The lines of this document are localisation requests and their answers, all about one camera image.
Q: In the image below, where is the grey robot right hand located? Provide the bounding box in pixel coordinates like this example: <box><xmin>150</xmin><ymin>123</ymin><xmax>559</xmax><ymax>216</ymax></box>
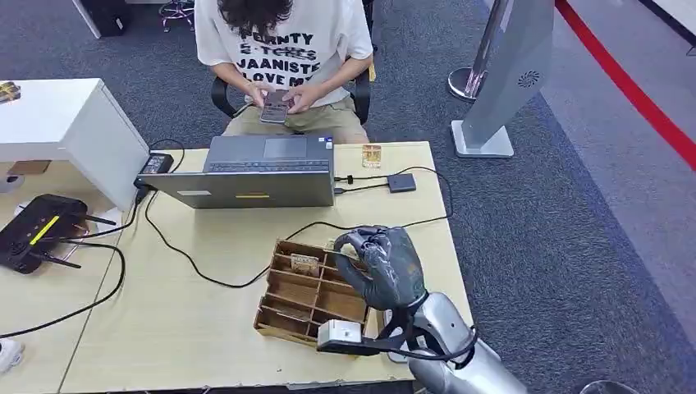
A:
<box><xmin>332</xmin><ymin>225</ymin><xmax>429</xmax><ymax>313</ymax></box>

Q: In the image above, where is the person's left hand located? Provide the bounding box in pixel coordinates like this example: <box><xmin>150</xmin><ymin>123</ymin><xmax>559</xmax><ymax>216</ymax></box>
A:
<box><xmin>282</xmin><ymin>81</ymin><xmax>326</xmax><ymax>116</ymax></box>

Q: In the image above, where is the person's right hand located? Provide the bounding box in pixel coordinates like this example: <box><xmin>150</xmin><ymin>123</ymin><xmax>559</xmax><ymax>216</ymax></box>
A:
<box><xmin>245</xmin><ymin>80</ymin><xmax>275</xmax><ymax>110</ymax></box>

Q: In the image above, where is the dark smartphone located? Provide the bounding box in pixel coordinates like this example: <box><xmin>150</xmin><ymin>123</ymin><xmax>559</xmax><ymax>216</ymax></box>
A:
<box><xmin>259</xmin><ymin>89</ymin><xmax>293</xmax><ymax>126</ymax></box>

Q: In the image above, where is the person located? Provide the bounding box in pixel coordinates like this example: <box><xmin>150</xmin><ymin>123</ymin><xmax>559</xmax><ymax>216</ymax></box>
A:
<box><xmin>193</xmin><ymin>0</ymin><xmax>375</xmax><ymax>146</ymax></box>

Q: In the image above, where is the small dark usb hub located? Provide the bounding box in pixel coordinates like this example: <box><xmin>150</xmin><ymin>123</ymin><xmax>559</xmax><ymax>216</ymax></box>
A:
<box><xmin>386</xmin><ymin>173</ymin><xmax>418</xmax><ymax>195</ymax></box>

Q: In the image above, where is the grey laptop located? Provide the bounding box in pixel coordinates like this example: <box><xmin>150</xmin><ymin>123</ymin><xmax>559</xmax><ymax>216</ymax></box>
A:
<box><xmin>138</xmin><ymin>135</ymin><xmax>337</xmax><ymax>210</ymax></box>

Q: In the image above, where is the wooden compartment card box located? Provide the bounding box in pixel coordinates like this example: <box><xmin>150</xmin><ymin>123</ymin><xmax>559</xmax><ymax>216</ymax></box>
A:
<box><xmin>253</xmin><ymin>239</ymin><xmax>371</xmax><ymax>350</ymax></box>

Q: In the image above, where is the wheeled stool base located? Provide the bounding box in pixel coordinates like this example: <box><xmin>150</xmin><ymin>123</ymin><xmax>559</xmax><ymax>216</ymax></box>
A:
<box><xmin>158</xmin><ymin>0</ymin><xmax>196</xmax><ymax>33</ymax></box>

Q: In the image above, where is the black laptop power adapter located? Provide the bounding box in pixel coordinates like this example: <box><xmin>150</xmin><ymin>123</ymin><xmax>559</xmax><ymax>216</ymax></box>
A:
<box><xmin>140</xmin><ymin>153</ymin><xmax>176</xmax><ymax>176</ymax></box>

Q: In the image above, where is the black case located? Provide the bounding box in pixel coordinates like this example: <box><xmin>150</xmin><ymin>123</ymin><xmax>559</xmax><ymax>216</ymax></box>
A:
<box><xmin>80</xmin><ymin>0</ymin><xmax>133</xmax><ymax>39</ymax></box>

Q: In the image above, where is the white cabinet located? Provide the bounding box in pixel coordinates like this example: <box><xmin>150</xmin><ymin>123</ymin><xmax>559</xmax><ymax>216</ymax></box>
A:
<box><xmin>0</xmin><ymin>77</ymin><xmax>151</xmax><ymax>212</ymax></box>

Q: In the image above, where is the grey kiosk stand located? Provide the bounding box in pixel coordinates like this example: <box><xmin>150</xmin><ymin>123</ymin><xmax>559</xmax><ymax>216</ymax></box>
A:
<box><xmin>451</xmin><ymin>0</ymin><xmax>556</xmax><ymax>159</ymax></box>

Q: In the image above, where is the brown flat block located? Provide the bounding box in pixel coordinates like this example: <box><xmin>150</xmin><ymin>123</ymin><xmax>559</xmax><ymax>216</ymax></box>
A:
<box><xmin>6</xmin><ymin>159</ymin><xmax>53</xmax><ymax>176</ymax></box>

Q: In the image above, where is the clear glass rim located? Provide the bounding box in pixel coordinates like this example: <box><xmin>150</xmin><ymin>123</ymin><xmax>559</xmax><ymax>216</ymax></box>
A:
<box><xmin>578</xmin><ymin>379</ymin><xmax>643</xmax><ymax>394</ymax></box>

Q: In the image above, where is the small item on cabinet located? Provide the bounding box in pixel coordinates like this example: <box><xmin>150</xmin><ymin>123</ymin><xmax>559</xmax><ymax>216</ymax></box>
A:
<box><xmin>0</xmin><ymin>81</ymin><xmax>23</xmax><ymax>105</ymax></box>

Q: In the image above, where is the black router with yellow stripe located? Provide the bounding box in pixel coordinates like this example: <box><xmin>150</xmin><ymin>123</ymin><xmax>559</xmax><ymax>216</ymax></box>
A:
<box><xmin>0</xmin><ymin>193</ymin><xmax>118</xmax><ymax>275</ymax></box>

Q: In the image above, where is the red floor tape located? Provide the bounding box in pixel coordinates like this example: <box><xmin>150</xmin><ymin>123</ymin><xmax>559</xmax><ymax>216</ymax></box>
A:
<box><xmin>553</xmin><ymin>0</ymin><xmax>696</xmax><ymax>173</ymax></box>

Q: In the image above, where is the white rounded object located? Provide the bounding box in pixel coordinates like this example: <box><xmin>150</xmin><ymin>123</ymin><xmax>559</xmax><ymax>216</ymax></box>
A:
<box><xmin>0</xmin><ymin>337</ymin><xmax>26</xmax><ymax>375</ymax></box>

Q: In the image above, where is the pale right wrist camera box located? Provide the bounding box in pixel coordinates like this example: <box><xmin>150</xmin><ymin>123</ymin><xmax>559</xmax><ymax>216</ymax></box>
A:
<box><xmin>316</xmin><ymin>318</ymin><xmax>382</xmax><ymax>358</ymax></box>

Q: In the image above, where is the short black laptop cable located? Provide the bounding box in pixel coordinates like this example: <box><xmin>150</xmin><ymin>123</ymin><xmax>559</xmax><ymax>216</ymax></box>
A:
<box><xmin>333</xmin><ymin>183</ymin><xmax>390</xmax><ymax>195</ymax></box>
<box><xmin>333</xmin><ymin>173</ymin><xmax>390</xmax><ymax>185</ymax></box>

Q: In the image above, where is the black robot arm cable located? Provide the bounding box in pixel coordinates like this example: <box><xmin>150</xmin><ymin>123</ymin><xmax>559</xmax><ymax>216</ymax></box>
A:
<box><xmin>379</xmin><ymin>309</ymin><xmax>480</xmax><ymax>364</ymax></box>

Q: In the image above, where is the long black desk cable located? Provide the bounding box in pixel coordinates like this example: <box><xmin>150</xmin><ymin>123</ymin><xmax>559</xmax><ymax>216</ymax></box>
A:
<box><xmin>142</xmin><ymin>165</ymin><xmax>454</xmax><ymax>290</ymax></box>

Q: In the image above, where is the chrome stanchion post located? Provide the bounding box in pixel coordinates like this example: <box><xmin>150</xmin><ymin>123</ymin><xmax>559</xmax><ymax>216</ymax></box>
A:
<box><xmin>446</xmin><ymin>0</ymin><xmax>515</xmax><ymax>103</ymax></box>

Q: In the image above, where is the black adapter power cable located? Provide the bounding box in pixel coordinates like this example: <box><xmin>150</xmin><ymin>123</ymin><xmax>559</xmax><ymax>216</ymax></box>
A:
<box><xmin>40</xmin><ymin>138</ymin><xmax>187</xmax><ymax>244</ymax></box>

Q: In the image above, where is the thick black router cable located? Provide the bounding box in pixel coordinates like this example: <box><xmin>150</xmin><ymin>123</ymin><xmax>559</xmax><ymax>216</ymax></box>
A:
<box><xmin>0</xmin><ymin>239</ymin><xmax>127</xmax><ymax>340</ymax></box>

